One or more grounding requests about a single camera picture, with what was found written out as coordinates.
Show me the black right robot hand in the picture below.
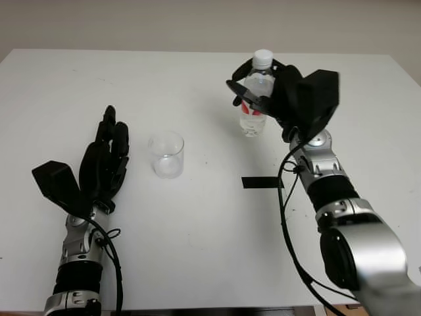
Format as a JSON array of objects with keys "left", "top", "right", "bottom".
[{"left": 225, "top": 59, "right": 310, "bottom": 143}]

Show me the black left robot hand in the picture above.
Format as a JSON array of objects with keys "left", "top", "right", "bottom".
[{"left": 78, "top": 105, "right": 130, "bottom": 215}]

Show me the clear water bottle white cap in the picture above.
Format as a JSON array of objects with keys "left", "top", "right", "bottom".
[{"left": 239, "top": 49, "right": 276, "bottom": 138}]

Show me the clear plastic cup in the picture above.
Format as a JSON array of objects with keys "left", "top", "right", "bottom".
[{"left": 147, "top": 131, "right": 185, "bottom": 180}]

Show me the black tape strip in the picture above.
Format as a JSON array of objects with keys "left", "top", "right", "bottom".
[{"left": 241, "top": 176, "right": 285, "bottom": 190}]

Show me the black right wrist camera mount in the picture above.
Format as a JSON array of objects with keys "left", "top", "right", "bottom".
[{"left": 295, "top": 68, "right": 340, "bottom": 140}]

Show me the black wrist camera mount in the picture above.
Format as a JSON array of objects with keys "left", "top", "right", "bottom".
[
  {"left": 295, "top": 68, "right": 340, "bottom": 140},
  {"left": 31, "top": 160, "right": 91, "bottom": 219}
]

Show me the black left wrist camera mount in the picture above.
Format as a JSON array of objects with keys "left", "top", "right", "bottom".
[{"left": 31, "top": 160, "right": 91, "bottom": 219}]

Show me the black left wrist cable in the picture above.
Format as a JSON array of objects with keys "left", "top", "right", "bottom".
[{"left": 84, "top": 215, "right": 124, "bottom": 312}]

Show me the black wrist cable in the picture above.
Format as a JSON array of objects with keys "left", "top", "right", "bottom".
[
  {"left": 278, "top": 130, "right": 360, "bottom": 316},
  {"left": 84, "top": 215, "right": 124, "bottom": 312}
]

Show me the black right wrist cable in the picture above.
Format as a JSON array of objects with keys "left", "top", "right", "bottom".
[{"left": 278, "top": 130, "right": 360, "bottom": 316}]

